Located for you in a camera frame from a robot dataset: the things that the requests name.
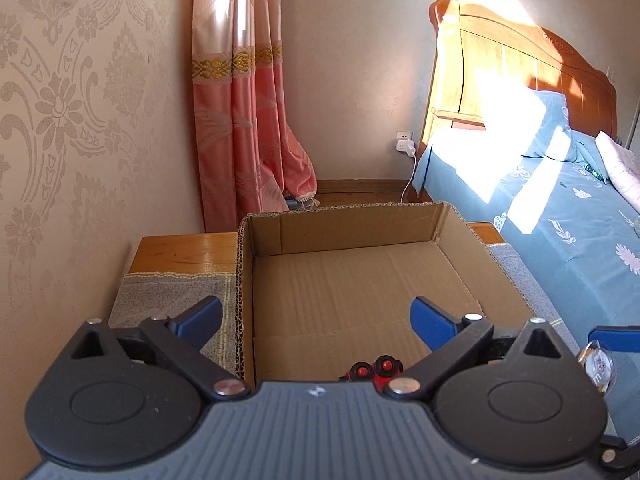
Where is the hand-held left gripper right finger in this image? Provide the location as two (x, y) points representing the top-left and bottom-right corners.
(387, 296), (581, 403)

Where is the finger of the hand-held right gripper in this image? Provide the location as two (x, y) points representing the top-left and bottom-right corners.
(599, 434), (640, 472)
(588, 326), (640, 350)

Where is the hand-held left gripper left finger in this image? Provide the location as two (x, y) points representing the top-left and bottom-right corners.
(70, 296), (251, 403)

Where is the clear oval plastic case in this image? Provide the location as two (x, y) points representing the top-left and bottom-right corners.
(575, 340), (619, 397)

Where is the brown cardboard box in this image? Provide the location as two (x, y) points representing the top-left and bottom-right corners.
(235, 201), (546, 386)

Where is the grey checked cloth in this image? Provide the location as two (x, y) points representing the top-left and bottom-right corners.
(107, 240), (582, 378)

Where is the wooden nightstand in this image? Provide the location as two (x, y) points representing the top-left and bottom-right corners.
(132, 222), (507, 281)

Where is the red black toy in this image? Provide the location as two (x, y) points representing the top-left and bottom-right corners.
(339, 355), (405, 394)

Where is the blue floral bedsheet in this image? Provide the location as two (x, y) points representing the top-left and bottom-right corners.
(410, 91), (640, 453)

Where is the white pillow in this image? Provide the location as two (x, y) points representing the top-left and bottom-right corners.
(595, 130), (640, 211)

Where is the pink patterned curtain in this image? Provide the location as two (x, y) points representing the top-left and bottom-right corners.
(191, 0), (319, 233)

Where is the blue pillow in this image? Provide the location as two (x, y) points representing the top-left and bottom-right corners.
(470, 67), (577, 163)

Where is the wooden bed headboard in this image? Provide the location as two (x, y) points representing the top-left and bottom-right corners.
(419, 0), (621, 147)

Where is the white charger cable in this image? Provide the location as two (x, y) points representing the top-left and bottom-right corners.
(400, 152), (419, 204)

